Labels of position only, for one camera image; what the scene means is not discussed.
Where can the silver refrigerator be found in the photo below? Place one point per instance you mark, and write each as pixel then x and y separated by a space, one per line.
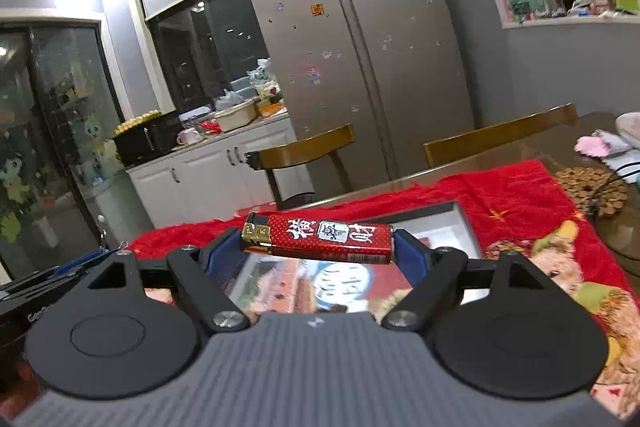
pixel 360 57

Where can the black microwave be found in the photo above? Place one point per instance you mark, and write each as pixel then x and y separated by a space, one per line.
pixel 150 139

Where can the red lighter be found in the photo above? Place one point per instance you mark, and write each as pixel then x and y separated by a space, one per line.
pixel 325 238

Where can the colourful printed card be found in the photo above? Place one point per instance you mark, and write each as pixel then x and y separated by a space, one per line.
pixel 350 287

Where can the black cardboard box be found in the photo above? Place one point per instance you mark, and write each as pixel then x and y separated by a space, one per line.
pixel 462 232

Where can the printed plastic bag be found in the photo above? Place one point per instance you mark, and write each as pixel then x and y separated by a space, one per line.
pixel 262 79

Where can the white mug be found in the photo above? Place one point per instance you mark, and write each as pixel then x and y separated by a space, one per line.
pixel 187 137

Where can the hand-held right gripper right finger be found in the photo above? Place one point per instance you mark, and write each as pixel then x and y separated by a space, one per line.
pixel 409 254

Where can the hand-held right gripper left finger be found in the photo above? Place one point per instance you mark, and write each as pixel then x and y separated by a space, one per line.
pixel 225 253

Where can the round cork trivet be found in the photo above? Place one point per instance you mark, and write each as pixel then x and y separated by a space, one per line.
pixel 580 189

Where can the white cabinet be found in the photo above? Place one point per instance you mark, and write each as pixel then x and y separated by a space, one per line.
pixel 215 177

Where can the glass sliding door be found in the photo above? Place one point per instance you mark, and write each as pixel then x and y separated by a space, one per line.
pixel 45 147

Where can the pink cloth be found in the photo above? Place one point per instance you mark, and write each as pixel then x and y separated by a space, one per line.
pixel 595 143

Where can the red printed blanket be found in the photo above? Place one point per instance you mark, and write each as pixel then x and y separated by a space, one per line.
pixel 530 207

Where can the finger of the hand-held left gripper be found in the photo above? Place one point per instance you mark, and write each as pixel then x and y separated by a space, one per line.
pixel 75 264

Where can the cream plastic basin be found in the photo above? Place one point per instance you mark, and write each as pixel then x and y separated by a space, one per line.
pixel 235 118

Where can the wooden chair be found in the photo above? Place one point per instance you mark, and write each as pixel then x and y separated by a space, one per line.
pixel 500 137
pixel 305 149

